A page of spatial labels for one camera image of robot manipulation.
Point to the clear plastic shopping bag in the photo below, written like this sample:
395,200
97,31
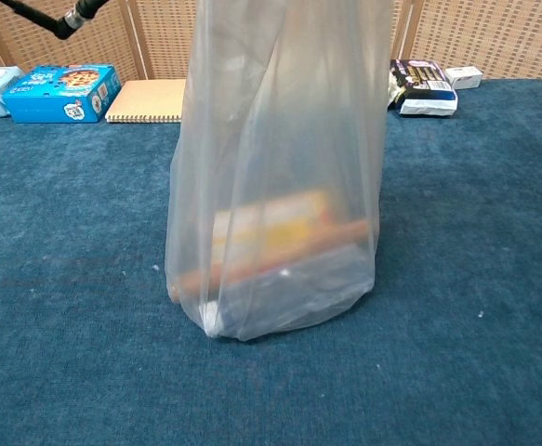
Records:
280,139

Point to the yellow snack box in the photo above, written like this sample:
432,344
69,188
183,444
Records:
280,227

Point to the orange sausage stick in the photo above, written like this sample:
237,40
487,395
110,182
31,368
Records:
252,269

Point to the brown spiral notebook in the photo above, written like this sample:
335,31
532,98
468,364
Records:
149,100

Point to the dark small snack package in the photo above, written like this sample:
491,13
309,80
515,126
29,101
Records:
426,86

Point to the blue carpet table cover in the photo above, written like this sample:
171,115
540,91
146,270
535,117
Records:
66,279

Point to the small white box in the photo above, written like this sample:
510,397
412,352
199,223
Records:
466,78

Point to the blue cookie box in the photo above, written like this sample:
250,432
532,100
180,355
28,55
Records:
52,100

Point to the wicker folding screen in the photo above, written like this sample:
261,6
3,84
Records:
484,37

